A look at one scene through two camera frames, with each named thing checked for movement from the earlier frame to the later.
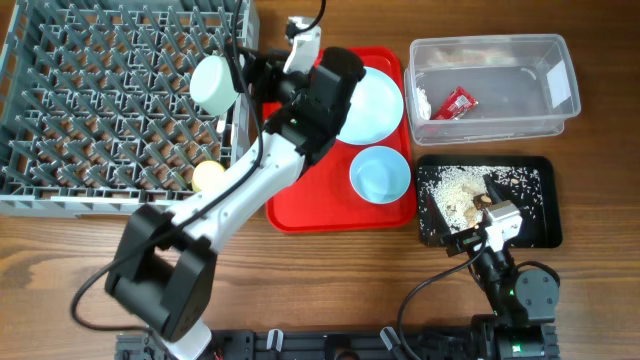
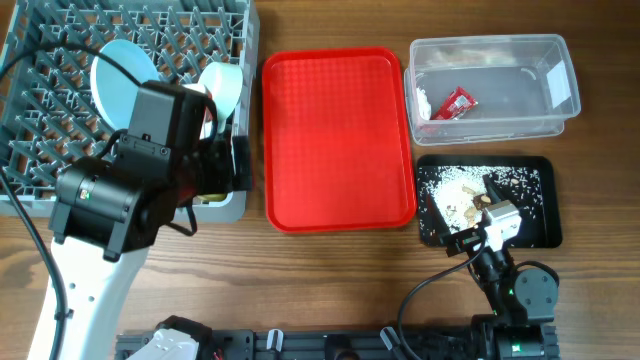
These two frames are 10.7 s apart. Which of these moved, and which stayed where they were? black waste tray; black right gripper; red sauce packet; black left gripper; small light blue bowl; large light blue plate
Moved: black left gripper; small light blue bowl; large light blue plate
Stayed: black waste tray; black right gripper; red sauce packet
